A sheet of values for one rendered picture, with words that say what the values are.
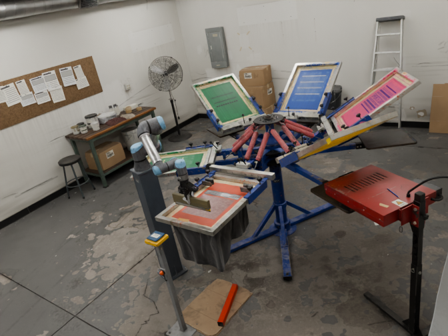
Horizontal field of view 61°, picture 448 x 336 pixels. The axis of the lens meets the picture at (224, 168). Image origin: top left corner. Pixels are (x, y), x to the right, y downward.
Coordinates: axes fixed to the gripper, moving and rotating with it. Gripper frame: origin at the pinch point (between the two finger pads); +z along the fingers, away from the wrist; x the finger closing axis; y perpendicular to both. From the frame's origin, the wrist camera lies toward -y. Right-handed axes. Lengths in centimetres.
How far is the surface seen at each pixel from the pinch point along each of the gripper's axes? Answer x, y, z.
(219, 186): -49, 11, 14
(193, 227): 15.3, -11.7, 10.9
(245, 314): -4, -28, 109
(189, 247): 5.1, 9.8, 42.2
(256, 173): -66, -19, 6
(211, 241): 6.0, -17.5, 28.6
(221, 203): -24.5, -8.8, 14.1
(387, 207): -35, -135, -1
